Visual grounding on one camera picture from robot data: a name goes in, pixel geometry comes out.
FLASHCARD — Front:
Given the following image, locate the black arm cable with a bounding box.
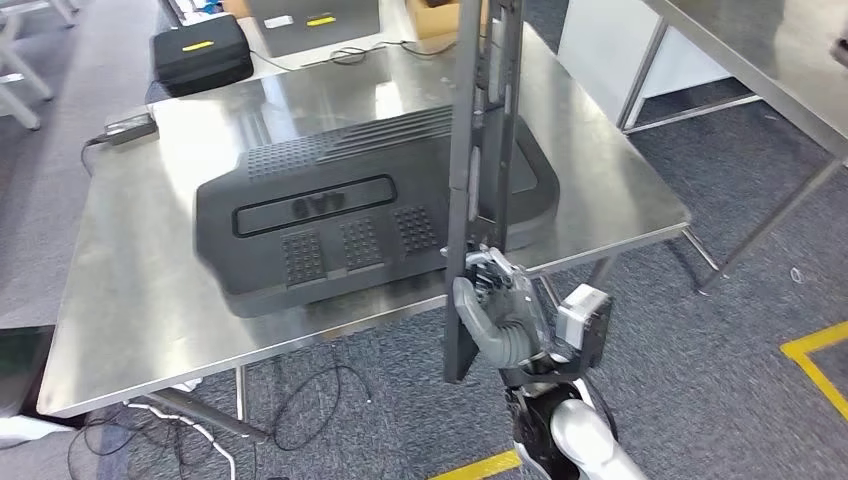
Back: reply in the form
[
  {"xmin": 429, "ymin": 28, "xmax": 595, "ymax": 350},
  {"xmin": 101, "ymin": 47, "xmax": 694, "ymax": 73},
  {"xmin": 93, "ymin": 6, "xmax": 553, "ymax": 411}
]
[{"xmin": 582, "ymin": 377, "xmax": 621, "ymax": 442}]

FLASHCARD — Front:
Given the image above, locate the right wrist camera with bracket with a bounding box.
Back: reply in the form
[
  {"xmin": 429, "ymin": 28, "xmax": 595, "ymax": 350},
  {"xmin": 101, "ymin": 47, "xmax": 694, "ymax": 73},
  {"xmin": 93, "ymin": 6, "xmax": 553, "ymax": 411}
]
[{"xmin": 555, "ymin": 283, "xmax": 613, "ymax": 369}]

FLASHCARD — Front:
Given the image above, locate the yellow floor tape marker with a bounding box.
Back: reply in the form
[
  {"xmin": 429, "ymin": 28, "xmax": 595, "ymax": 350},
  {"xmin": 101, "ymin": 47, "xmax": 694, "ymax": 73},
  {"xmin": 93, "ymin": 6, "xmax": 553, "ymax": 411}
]
[
  {"xmin": 780, "ymin": 321, "xmax": 848, "ymax": 422},
  {"xmin": 427, "ymin": 450, "xmax": 523, "ymax": 480}
]

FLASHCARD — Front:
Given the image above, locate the black power adapter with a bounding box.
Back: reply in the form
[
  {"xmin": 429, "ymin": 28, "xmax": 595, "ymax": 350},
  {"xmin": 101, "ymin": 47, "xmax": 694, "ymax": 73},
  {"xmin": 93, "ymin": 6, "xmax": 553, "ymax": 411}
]
[{"xmin": 102, "ymin": 112, "xmax": 160, "ymax": 147}]

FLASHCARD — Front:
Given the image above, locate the black adapter cable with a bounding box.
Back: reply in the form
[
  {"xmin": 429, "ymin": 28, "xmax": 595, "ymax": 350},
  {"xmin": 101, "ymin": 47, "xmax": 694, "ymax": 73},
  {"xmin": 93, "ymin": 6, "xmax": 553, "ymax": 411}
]
[{"xmin": 79, "ymin": 134, "xmax": 111, "ymax": 177}]

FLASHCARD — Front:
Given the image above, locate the stainless steel workbench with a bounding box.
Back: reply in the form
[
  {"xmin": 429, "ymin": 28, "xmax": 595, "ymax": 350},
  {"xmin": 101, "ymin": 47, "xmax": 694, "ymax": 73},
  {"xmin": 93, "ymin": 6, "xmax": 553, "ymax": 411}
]
[{"xmin": 36, "ymin": 23, "xmax": 723, "ymax": 442}]

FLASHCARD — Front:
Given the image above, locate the black laptop cable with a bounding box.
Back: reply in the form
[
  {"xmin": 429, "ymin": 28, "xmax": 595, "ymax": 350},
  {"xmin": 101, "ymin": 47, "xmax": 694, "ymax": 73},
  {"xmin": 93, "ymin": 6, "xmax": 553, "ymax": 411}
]
[{"xmin": 250, "ymin": 39, "xmax": 458, "ymax": 73}]

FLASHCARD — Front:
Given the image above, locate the white cabinet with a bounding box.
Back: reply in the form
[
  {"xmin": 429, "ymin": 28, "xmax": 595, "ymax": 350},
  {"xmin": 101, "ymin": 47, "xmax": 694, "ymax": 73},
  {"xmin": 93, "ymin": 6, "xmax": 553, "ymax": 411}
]
[{"xmin": 556, "ymin": 0, "xmax": 733, "ymax": 130}]

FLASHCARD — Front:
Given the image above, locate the black carrying case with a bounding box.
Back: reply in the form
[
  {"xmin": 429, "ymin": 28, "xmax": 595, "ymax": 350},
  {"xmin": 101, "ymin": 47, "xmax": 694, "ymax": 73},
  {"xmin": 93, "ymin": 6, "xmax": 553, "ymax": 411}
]
[{"xmin": 152, "ymin": 13, "xmax": 255, "ymax": 99}]

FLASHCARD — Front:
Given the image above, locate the white floor cable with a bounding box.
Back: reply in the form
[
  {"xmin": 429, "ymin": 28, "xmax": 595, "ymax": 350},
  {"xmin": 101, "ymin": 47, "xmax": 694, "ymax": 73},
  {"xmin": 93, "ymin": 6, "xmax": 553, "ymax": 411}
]
[{"xmin": 124, "ymin": 397, "xmax": 238, "ymax": 480}]

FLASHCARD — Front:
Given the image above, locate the grey laptop with labels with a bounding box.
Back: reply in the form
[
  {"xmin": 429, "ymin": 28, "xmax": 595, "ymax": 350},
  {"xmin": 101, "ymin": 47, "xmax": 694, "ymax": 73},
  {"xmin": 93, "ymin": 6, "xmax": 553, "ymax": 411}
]
[{"xmin": 248, "ymin": 0, "xmax": 382, "ymax": 59}]

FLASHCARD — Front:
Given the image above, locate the open cardboard box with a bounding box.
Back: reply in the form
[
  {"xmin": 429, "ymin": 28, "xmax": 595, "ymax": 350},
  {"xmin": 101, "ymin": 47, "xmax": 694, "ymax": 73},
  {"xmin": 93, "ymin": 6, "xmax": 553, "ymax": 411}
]
[{"xmin": 405, "ymin": 0, "xmax": 492, "ymax": 41}]

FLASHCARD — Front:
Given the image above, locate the white table frame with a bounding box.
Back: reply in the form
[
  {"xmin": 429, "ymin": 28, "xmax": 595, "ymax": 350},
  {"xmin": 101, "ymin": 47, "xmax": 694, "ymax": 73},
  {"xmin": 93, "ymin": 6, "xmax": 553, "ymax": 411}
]
[{"xmin": 0, "ymin": 0, "xmax": 79, "ymax": 132}]

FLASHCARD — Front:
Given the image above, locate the stainless steel table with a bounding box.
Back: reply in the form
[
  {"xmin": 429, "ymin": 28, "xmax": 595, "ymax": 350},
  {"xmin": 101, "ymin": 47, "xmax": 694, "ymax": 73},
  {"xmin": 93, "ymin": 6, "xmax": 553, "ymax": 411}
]
[{"xmin": 616, "ymin": 0, "xmax": 848, "ymax": 296}]

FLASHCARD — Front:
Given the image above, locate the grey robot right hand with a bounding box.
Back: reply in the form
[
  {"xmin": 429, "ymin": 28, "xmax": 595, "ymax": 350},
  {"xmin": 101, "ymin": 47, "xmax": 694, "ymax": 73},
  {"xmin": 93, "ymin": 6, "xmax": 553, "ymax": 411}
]
[{"xmin": 452, "ymin": 245, "xmax": 554, "ymax": 371}]

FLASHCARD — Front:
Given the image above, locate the black floor cable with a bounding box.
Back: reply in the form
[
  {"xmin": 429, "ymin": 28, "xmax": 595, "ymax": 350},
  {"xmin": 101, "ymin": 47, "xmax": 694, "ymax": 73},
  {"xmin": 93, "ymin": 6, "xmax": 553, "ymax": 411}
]
[{"xmin": 268, "ymin": 364, "xmax": 374, "ymax": 453}]

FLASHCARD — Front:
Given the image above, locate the black plastic plate bracket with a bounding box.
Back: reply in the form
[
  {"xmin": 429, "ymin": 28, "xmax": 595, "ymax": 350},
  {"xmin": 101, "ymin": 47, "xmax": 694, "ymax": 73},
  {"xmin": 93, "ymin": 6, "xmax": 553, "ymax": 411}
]
[{"xmin": 441, "ymin": 0, "xmax": 525, "ymax": 386}]

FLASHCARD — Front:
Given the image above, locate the black textured plastic panel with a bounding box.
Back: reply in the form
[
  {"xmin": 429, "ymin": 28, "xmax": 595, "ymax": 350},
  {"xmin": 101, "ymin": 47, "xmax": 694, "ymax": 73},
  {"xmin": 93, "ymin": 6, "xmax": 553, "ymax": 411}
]
[{"xmin": 193, "ymin": 104, "xmax": 561, "ymax": 319}]

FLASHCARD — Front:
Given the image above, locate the black flat screen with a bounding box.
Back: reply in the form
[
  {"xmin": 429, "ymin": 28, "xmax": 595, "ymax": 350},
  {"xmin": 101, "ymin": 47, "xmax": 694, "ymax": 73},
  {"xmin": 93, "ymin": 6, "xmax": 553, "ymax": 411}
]
[{"xmin": 0, "ymin": 324, "xmax": 56, "ymax": 420}]

